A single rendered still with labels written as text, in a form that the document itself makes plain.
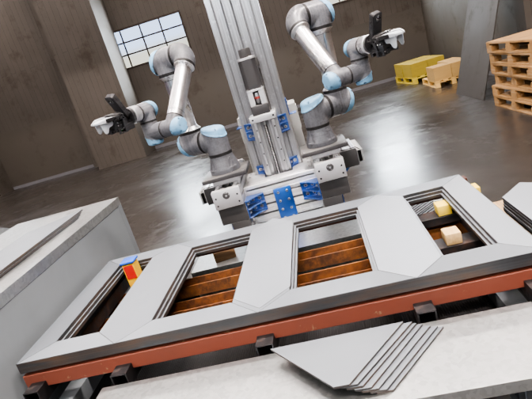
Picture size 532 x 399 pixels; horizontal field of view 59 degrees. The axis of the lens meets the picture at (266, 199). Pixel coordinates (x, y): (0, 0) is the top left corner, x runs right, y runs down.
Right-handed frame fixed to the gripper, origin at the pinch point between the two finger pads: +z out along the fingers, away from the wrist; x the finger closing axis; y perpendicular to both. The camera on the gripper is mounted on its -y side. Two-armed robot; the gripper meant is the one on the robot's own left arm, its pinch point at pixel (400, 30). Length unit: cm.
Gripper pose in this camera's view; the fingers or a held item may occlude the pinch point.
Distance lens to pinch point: 190.0
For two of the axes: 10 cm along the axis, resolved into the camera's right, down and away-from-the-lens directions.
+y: 4.0, 8.6, 3.2
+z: 3.9, 1.6, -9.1
